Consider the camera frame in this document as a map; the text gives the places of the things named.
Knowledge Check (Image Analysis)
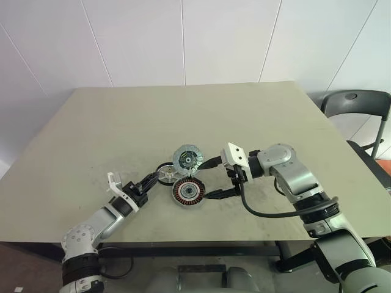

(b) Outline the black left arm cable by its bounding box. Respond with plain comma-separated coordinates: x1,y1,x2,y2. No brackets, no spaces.
98,246,134,279

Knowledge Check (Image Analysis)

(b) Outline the grey folding chair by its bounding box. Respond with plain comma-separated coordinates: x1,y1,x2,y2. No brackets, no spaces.
320,89,391,184

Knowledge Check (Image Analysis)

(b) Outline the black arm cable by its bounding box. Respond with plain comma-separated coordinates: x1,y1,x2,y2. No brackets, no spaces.
240,179,340,219
98,246,134,279

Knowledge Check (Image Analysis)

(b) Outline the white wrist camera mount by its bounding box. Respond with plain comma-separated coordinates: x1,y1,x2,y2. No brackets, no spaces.
106,172,138,213
220,142,254,181

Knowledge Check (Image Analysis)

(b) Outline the grey rounded shape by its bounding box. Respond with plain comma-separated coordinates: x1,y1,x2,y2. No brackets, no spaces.
225,267,260,293

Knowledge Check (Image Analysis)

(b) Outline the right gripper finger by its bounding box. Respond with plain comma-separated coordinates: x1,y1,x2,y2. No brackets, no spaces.
198,156,225,171
205,188,238,201

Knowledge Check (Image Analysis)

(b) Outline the orange box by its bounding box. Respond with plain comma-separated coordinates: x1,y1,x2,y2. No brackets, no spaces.
377,158,391,187

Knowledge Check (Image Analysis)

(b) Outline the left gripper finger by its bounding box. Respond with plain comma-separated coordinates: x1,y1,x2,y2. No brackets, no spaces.
142,176,161,196
137,172,159,189

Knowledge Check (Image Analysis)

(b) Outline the copper wound motor stator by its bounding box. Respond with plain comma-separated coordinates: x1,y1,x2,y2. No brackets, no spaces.
170,178,208,208

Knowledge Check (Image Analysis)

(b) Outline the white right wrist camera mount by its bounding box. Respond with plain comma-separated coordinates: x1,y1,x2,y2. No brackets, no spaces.
220,142,254,181

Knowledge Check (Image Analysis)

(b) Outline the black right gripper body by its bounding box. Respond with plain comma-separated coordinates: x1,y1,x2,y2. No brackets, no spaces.
225,164,247,198

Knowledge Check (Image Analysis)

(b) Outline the black table frame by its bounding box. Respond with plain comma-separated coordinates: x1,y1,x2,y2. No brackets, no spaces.
97,236,391,274

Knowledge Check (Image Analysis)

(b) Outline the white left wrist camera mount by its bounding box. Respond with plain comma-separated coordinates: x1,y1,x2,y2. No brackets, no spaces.
106,172,138,213

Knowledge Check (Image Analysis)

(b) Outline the black ring motor rotor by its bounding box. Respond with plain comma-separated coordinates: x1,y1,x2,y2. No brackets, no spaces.
156,162,181,186

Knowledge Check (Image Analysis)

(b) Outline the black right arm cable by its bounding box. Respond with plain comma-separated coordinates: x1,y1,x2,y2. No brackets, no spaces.
240,179,340,219

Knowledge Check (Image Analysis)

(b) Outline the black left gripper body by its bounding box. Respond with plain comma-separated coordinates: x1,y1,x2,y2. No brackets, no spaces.
123,181,150,208

